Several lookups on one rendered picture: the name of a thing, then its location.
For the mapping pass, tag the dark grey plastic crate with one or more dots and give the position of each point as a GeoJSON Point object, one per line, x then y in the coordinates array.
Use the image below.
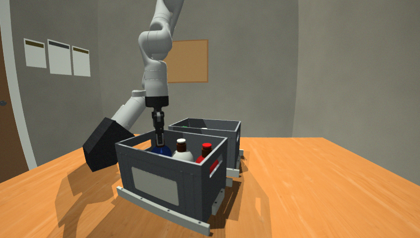
{"type": "Point", "coordinates": [182, 186]}
{"type": "Point", "coordinates": [222, 128]}

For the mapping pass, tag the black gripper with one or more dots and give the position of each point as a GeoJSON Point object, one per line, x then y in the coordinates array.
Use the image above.
{"type": "Point", "coordinates": [157, 103]}

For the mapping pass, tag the red bottle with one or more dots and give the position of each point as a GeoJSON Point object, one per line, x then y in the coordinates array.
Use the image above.
{"type": "Point", "coordinates": [206, 150]}

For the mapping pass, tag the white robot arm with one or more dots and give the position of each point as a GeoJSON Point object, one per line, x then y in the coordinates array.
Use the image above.
{"type": "Point", "coordinates": [154, 46]}

